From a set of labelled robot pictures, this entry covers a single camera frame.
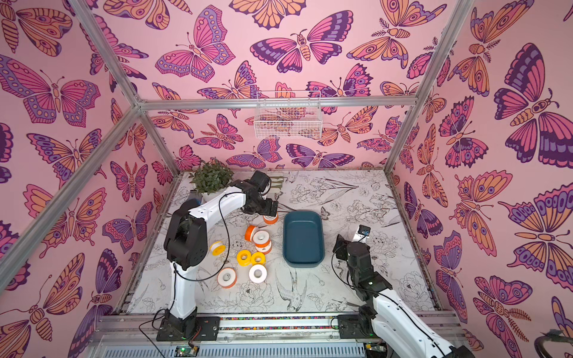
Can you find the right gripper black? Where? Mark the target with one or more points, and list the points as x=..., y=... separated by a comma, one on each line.
x=340, y=246

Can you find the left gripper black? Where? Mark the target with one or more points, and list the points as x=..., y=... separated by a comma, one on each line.
x=269, y=212

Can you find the teal plastic storage box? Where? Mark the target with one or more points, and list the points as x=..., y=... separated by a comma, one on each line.
x=303, y=239

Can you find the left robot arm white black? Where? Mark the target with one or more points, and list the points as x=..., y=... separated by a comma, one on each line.
x=186, y=242

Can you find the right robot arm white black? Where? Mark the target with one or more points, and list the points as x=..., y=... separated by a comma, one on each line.
x=384, y=313

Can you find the yellow tape roll left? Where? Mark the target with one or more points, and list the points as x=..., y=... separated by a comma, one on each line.
x=244, y=258

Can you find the yellow tape roll right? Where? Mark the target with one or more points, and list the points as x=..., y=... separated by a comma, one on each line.
x=258, y=258

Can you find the small yellow white tape roll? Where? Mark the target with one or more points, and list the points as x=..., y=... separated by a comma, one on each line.
x=217, y=248

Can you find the white tape roll front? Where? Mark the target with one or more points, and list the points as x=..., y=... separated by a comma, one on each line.
x=258, y=273

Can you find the orange rim white tape roll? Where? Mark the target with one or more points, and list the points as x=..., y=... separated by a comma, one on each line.
x=227, y=278

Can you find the folded green white cloth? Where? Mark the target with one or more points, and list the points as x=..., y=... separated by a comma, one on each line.
x=277, y=183

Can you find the potted green plant white pot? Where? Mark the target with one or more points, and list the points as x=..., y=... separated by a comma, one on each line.
x=212, y=178

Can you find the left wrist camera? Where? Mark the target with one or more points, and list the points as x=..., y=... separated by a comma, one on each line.
x=260, y=181

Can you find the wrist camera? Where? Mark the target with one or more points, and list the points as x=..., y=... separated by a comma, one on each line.
x=260, y=181
x=362, y=233

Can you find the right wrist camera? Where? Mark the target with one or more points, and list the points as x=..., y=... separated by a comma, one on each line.
x=362, y=233

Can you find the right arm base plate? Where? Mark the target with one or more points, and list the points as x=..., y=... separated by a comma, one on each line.
x=355, y=326

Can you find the white wire basket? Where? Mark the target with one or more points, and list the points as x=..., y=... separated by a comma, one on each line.
x=288, y=114

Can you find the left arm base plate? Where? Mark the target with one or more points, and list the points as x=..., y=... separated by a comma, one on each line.
x=202, y=328

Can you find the aluminium front rail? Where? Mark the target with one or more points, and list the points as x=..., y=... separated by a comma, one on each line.
x=240, y=335

